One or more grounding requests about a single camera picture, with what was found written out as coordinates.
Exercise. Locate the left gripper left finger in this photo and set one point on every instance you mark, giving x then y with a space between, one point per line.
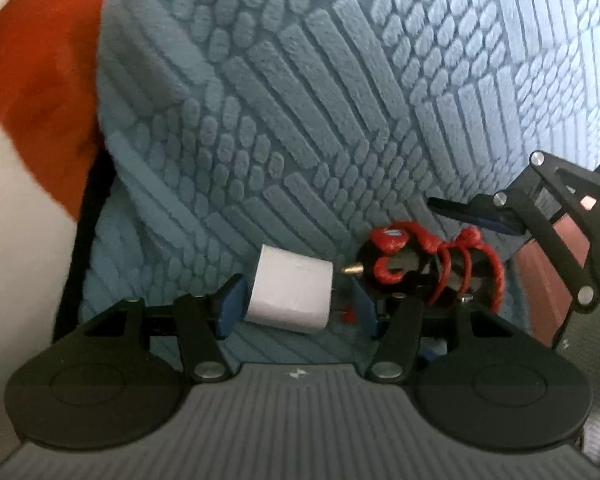
197 323

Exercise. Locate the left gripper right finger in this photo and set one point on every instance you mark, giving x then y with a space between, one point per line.
457 339

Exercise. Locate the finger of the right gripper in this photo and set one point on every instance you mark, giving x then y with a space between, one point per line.
513 213
575 188

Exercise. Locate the red black mesh headset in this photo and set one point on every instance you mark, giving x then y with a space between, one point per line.
404 256

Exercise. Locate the pink white storage box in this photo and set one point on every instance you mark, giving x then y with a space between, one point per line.
548 298

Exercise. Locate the blue textured sofa cover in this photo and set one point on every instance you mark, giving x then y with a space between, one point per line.
302 124

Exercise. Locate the red white black blanket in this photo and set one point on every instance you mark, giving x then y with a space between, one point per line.
49 139

